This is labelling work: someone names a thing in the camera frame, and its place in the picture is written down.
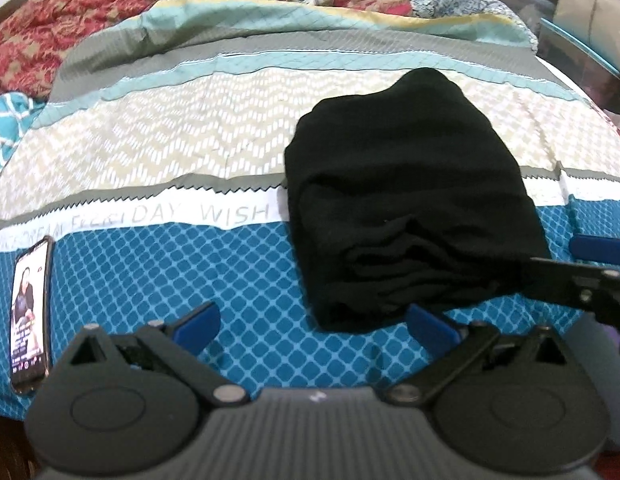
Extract glass table with teal edge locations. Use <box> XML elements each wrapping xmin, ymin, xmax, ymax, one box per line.
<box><xmin>500</xmin><ymin>0</ymin><xmax>620</xmax><ymax>115</ymax></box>

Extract black smartphone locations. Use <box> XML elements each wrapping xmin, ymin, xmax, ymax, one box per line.
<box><xmin>8</xmin><ymin>235</ymin><xmax>55</xmax><ymax>396</ymax></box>

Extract teal white lattice pillow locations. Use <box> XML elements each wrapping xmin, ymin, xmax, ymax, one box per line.
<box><xmin>0</xmin><ymin>92</ymin><xmax>44</xmax><ymax>174</ymax></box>

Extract black pants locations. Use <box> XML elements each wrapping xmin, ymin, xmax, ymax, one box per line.
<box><xmin>284</xmin><ymin>68</ymin><xmax>549</xmax><ymax>334</ymax></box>

